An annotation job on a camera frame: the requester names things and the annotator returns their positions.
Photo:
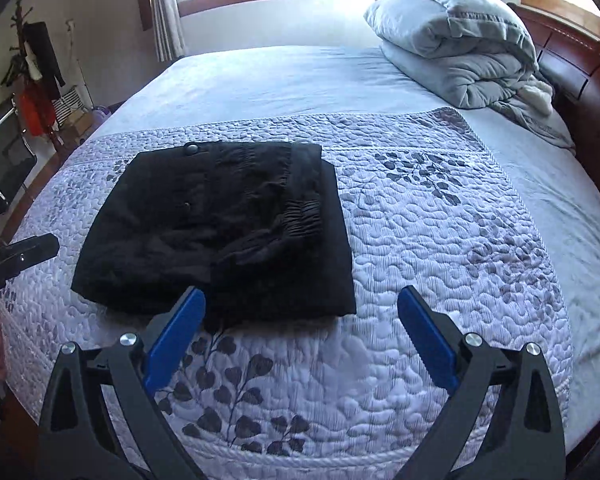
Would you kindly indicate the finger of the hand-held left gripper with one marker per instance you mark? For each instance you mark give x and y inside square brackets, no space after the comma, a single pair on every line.
[25,255]

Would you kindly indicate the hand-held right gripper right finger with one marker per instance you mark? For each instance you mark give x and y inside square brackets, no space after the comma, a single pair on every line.
[425,335]

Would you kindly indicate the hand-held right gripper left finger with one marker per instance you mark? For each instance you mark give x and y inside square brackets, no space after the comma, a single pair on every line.
[175,335]

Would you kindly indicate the black pants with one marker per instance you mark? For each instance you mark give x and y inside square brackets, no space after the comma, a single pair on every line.
[180,220]

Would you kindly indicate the wooden bed footboard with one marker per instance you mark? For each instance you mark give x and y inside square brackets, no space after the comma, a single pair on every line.
[45,180]

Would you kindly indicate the lilac quilted blanket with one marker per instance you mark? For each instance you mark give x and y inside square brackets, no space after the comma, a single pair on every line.
[405,240]

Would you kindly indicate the cardboard box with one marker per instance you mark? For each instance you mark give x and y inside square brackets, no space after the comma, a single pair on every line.
[82,121]

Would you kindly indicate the white radiator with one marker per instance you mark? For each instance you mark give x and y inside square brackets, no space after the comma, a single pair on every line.
[70,105]

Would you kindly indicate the coat rack with clothes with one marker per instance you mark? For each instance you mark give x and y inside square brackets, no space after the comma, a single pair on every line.
[42,60]

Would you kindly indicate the white fluffy cloth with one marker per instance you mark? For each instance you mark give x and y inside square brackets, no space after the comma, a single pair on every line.
[537,97]

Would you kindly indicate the white curtain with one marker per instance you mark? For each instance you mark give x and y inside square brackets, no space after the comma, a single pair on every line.
[167,20]

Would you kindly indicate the grey folded comforter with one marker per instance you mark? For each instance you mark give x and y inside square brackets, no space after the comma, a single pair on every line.
[455,35]

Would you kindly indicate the wooden headboard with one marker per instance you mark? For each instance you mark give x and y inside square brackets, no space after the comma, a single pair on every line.
[580,75]

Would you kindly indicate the black chair with chrome frame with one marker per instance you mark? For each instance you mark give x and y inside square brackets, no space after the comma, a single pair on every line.
[5,155]

